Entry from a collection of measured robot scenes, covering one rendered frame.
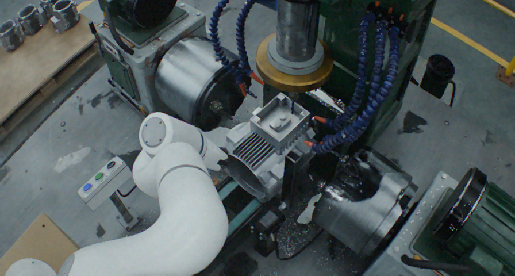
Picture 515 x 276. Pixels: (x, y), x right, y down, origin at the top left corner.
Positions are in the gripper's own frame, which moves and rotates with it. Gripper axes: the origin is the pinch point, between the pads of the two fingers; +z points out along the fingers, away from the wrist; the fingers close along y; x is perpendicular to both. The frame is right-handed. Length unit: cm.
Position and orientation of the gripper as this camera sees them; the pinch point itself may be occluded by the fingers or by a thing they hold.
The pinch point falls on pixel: (219, 154)
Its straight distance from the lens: 111.0
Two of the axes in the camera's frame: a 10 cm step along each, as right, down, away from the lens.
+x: 5.8, -8.2, -0.5
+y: 7.4, 5.5, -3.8
